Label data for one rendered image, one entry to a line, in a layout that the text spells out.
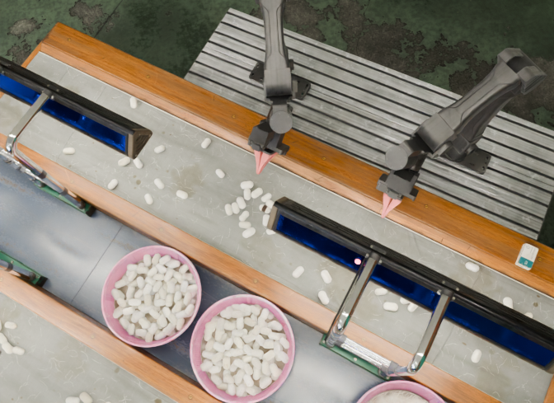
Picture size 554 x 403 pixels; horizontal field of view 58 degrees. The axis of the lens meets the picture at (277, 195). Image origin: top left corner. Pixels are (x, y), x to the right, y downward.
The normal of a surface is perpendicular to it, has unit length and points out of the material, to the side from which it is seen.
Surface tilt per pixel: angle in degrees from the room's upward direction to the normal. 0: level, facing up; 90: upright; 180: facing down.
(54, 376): 0
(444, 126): 25
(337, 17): 0
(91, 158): 0
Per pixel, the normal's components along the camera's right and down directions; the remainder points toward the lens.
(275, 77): -0.02, 0.15
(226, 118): -0.05, -0.35
